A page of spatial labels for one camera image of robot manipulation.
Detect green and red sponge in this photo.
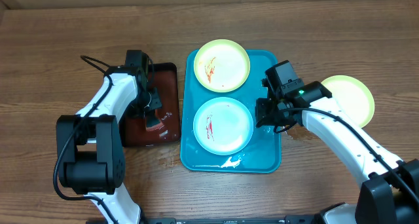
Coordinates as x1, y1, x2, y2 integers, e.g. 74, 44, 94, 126
145, 116, 164, 132

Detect light blue plate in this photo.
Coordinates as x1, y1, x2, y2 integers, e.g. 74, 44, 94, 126
192, 97, 254, 155

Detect yellow-green plate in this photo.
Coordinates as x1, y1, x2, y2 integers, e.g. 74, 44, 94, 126
321, 75, 375, 128
193, 39, 251, 93

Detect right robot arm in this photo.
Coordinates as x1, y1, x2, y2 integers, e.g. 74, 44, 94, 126
255, 60, 418, 224

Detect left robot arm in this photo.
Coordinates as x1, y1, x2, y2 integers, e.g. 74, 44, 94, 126
53, 50, 162, 223

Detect black tray with red water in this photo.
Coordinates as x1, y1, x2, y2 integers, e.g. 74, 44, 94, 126
119, 63, 181, 147

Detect teal plastic serving tray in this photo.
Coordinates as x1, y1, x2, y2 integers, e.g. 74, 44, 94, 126
180, 50, 282, 174

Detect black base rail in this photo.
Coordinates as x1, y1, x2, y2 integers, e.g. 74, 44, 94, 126
146, 215, 322, 224

